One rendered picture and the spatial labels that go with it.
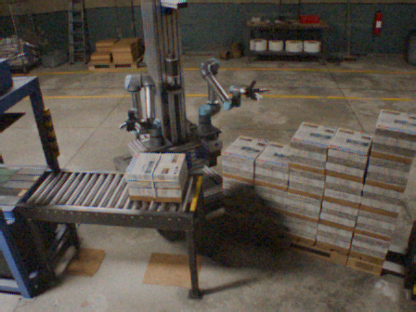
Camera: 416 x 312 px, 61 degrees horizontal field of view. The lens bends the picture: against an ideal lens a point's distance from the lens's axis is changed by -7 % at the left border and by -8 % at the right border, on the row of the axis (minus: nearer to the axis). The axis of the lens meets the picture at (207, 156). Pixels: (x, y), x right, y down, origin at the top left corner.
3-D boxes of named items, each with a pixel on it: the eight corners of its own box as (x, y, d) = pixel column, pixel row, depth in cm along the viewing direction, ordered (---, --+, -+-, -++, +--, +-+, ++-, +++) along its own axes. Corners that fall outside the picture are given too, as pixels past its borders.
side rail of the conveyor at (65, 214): (194, 226, 257) (193, 212, 251) (193, 231, 252) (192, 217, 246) (22, 214, 273) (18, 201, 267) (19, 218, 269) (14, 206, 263)
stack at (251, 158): (240, 208, 384) (240, 134, 343) (354, 239, 333) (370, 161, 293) (223, 230, 354) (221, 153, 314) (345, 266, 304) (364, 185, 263)
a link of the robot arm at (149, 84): (156, 76, 316) (159, 131, 305) (143, 77, 315) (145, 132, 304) (155, 70, 305) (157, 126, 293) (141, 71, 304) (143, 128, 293)
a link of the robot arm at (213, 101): (202, 116, 360) (201, 60, 334) (212, 110, 371) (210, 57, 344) (214, 118, 354) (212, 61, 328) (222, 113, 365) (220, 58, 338)
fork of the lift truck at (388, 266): (288, 238, 336) (289, 234, 334) (407, 270, 291) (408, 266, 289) (285, 244, 329) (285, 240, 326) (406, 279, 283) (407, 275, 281)
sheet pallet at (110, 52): (146, 59, 925) (144, 37, 898) (136, 69, 854) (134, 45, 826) (101, 61, 940) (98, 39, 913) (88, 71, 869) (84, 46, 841)
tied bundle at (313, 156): (300, 147, 319) (303, 122, 307) (334, 153, 306) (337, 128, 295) (287, 167, 290) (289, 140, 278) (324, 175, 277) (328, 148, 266)
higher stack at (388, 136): (353, 239, 334) (379, 107, 271) (385, 247, 321) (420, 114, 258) (344, 266, 304) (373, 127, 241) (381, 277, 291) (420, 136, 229)
